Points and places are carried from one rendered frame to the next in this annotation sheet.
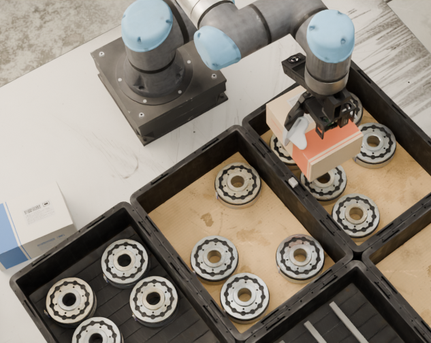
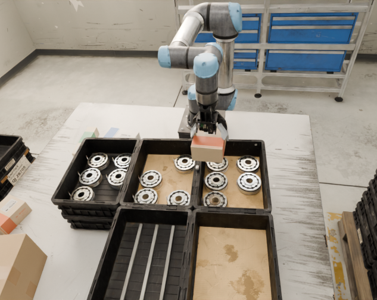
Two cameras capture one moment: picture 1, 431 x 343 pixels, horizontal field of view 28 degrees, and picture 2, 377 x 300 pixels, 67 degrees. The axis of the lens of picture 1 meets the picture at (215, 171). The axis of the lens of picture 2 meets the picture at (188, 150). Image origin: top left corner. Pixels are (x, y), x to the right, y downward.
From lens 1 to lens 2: 0.99 m
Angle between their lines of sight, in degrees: 30
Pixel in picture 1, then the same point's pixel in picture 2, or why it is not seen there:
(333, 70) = (199, 83)
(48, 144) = (153, 127)
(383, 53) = (296, 168)
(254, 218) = (180, 178)
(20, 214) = (120, 134)
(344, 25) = (210, 59)
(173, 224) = (153, 162)
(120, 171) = not seen: hidden behind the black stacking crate
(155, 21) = not seen: hidden behind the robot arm
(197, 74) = not seen: hidden behind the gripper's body
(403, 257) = (220, 232)
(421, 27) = (351, 202)
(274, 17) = (192, 52)
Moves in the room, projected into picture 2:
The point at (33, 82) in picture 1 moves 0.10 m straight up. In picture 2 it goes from (168, 110) to (166, 97)
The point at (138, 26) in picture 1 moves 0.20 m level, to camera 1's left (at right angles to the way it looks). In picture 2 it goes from (193, 88) to (164, 80)
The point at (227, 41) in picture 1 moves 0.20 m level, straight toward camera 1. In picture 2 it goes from (167, 51) to (122, 77)
